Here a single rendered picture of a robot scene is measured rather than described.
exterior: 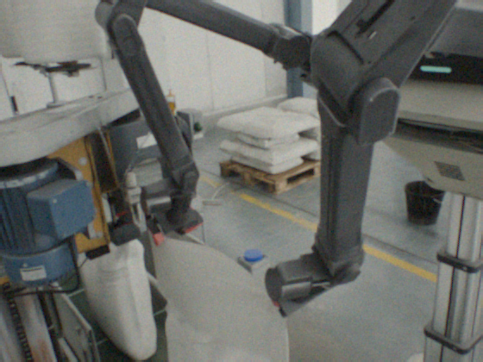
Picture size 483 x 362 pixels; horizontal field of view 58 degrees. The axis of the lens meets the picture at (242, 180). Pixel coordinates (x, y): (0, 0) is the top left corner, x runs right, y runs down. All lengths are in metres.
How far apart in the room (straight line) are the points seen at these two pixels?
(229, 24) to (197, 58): 5.17
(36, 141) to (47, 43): 0.18
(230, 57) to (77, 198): 5.61
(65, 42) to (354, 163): 0.61
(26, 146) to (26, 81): 3.03
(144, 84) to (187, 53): 5.13
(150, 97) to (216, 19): 0.20
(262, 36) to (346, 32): 0.55
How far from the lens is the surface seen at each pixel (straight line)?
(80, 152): 1.17
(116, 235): 1.27
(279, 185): 4.00
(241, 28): 0.96
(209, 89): 6.24
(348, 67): 0.43
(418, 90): 1.00
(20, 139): 0.90
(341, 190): 0.56
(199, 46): 6.12
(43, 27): 0.94
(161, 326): 1.98
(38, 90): 3.95
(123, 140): 1.20
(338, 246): 0.68
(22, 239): 0.99
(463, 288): 1.33
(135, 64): 0.88
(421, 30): 0.42
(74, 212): 0.92
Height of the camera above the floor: 1.60
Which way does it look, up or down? 21 degrees down
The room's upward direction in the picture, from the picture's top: 4 degrees counter-clockwise
